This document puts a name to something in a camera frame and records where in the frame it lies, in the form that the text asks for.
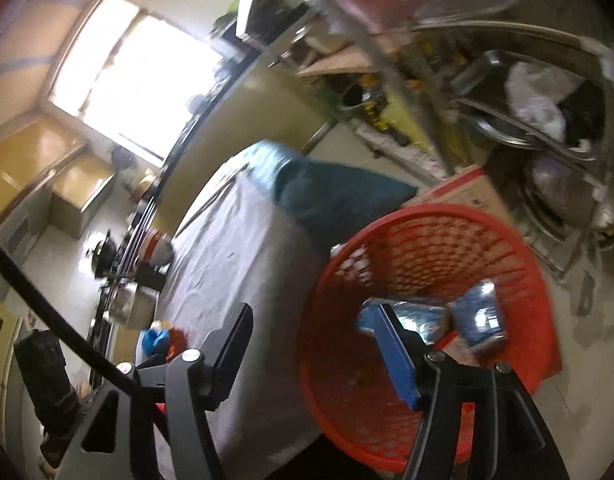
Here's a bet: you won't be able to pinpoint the red plastic mesh basket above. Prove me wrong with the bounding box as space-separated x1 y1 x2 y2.
299 208 562 473

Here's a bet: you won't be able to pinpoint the white plastic bag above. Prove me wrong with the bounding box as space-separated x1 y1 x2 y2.
503 59 588 142

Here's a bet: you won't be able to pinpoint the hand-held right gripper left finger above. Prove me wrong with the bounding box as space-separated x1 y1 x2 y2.
57 302 255 480

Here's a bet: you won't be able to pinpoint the yellow wall cabinets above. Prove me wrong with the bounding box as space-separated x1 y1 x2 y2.
0 114 118 241

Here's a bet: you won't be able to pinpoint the blue orange plastic bag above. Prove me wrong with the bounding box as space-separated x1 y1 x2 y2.
141 321 188 362

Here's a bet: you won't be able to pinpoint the metal storage rack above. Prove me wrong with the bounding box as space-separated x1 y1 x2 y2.
237 0 614 288

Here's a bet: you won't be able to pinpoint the black cable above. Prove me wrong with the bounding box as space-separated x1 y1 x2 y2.
0 232 168 437

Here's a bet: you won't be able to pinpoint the black chopstick holder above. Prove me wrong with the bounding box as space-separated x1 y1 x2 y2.
133 262 166 292

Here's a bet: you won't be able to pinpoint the yellow counter cabinets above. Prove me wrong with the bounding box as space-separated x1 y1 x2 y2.
156 54 338 233

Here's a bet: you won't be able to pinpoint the blue white snack packet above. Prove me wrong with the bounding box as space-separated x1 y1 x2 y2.
451 280 511 357

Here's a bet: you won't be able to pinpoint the grey tablecloth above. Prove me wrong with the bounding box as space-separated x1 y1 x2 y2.
154 152 334 477

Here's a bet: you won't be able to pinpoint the red white bowl stack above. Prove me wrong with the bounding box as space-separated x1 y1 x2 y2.
141 230 176 267

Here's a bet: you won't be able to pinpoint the cardboard box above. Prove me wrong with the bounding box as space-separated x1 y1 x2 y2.
401 165 526 233

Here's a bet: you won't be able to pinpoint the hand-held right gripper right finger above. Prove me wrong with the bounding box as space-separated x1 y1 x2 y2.
373 304 571 480

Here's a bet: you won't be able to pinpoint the square metal container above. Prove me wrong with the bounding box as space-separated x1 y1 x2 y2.
106 282 158 332

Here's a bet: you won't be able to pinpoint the kitchen window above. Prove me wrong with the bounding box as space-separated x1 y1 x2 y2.
46 0 228 170

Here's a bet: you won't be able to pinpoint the silver blue snack packet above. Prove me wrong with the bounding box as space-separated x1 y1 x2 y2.
358 297 451 347

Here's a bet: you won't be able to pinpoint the black wok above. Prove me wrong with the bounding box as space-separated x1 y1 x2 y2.
86 230 124 279

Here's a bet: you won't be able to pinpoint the teal under cloth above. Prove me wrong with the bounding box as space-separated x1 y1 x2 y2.
246 140 420 257

